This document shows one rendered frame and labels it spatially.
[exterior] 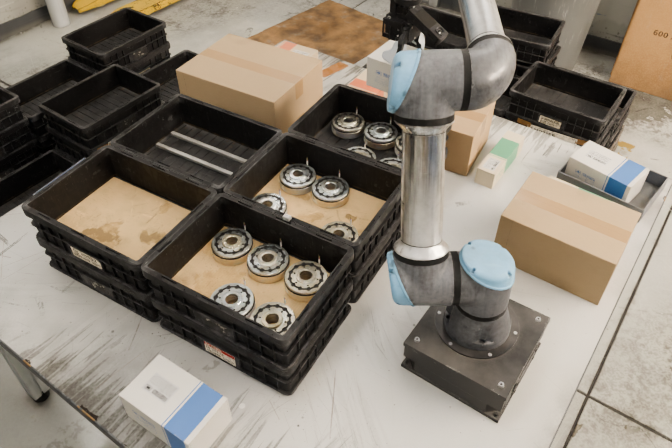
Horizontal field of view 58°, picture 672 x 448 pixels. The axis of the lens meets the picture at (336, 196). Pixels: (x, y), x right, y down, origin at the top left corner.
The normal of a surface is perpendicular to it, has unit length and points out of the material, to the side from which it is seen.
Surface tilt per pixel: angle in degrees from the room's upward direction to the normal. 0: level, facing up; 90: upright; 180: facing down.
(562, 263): 90
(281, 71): 0
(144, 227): 0
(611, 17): 90
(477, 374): 2
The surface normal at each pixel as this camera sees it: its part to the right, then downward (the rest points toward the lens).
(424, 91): -0.04, 0.37
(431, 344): -0.04, -0.74
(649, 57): -0.54, 0.31
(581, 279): -0.58, 0.55
